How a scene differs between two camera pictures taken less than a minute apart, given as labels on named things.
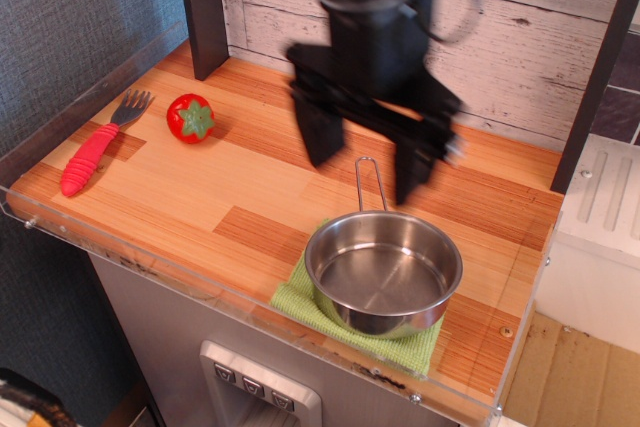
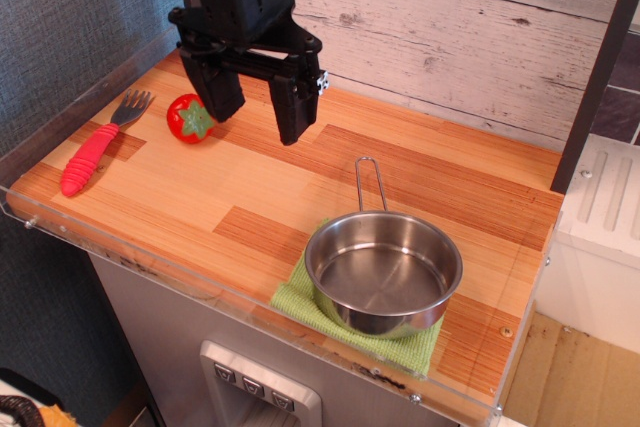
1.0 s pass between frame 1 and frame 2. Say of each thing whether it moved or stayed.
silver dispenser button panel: stayed
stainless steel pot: stayed
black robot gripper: moved
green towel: stayed
